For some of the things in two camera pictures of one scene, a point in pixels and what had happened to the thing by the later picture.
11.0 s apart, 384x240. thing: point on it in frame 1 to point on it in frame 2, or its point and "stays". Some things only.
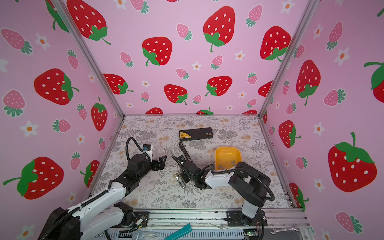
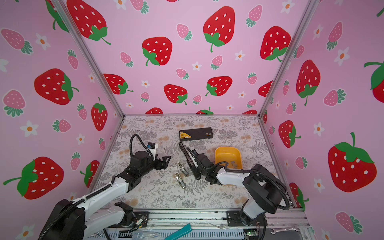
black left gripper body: x=156 y=163 stays
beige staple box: x=180 y=180 stays
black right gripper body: x=185 y=177 to x=204 y=173
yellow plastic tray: x=227 y=157 stays
